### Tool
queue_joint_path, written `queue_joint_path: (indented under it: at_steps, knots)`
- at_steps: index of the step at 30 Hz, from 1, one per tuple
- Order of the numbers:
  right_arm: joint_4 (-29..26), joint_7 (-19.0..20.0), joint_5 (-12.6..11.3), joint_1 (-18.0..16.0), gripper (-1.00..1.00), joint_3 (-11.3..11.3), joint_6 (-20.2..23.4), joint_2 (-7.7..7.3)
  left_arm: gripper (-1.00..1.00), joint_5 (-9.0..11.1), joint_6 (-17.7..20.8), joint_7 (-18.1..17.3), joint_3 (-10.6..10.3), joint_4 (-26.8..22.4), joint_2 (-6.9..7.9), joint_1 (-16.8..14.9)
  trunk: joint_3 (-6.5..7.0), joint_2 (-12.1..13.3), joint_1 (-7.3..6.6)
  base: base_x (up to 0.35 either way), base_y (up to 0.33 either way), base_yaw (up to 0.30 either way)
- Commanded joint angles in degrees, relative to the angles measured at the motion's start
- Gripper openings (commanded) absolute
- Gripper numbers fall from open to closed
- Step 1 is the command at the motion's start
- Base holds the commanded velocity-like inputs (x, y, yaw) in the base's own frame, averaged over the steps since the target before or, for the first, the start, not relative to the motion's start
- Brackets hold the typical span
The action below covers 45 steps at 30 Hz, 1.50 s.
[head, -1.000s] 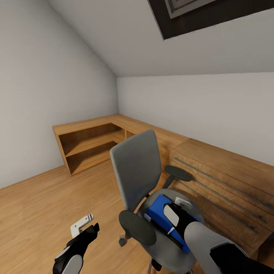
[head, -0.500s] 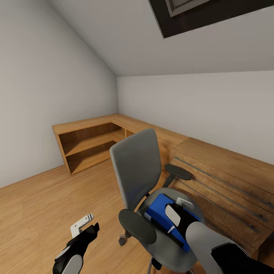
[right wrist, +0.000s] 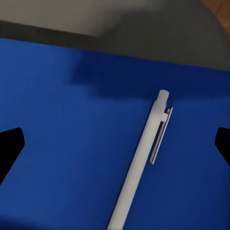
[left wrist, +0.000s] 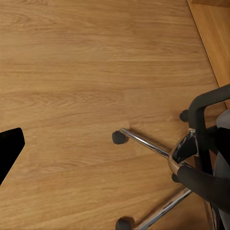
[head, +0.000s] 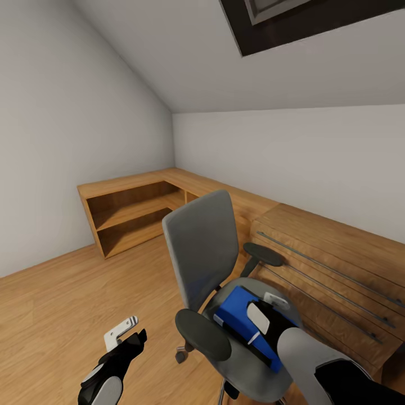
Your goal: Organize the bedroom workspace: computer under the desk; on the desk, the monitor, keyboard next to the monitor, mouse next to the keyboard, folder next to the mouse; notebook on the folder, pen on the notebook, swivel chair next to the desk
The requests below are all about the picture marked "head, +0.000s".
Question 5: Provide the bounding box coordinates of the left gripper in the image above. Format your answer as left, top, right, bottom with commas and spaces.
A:
98, 329, 147, 370

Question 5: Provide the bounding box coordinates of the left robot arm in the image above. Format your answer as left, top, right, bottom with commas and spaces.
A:
78, 316, 147, 405

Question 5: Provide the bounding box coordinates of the folder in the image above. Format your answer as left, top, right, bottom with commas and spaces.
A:
213, 286, 283, 374

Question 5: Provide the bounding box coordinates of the swivel chair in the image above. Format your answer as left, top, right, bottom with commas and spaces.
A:
162, 190, 303, 405

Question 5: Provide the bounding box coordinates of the pen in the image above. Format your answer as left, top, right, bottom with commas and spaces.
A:
248, 331, 261, 344

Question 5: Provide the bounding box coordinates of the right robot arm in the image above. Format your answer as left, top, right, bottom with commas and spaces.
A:
247, 292, 405, 405

